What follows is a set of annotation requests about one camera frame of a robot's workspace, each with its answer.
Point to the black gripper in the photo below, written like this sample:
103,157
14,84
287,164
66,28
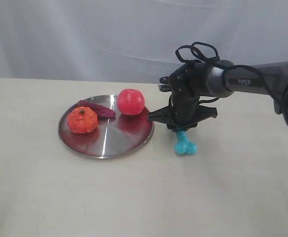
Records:
183,115

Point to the teal toy bone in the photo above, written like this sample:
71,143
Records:
183,144

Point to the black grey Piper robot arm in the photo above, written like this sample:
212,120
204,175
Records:
220,79

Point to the red apple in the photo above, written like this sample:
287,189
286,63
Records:
130,102

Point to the round stainless steel plate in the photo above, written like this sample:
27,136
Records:
114,137

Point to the purple sweet potato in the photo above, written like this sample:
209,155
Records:
101,111

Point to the orange toy pumpkin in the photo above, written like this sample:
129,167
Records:
82,120

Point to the white backdrop cloth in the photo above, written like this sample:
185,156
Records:
133,40

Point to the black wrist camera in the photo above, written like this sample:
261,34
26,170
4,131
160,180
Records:
164,85

